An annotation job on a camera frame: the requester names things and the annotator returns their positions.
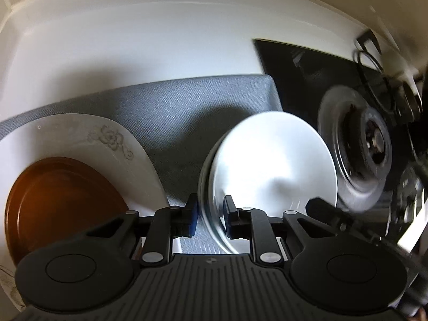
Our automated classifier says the large white floral plate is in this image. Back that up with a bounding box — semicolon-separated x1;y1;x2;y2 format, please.
0;113;171;308

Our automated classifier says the silver gas burner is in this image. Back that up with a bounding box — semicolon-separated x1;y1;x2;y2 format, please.
318;86;392;212

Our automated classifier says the black pan support grate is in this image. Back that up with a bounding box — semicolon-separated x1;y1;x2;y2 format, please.
353;28;402;117

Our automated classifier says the black gas stove top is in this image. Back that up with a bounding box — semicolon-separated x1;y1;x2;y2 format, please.
254;39;427;240

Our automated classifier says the brown round plate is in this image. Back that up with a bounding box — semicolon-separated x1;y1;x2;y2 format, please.
4;156;128;265

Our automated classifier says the light blue ceramic bowl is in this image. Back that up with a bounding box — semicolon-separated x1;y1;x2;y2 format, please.
197;111;338;254

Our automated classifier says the grey place mat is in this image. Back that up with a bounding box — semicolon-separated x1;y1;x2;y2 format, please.
0;73;285;254

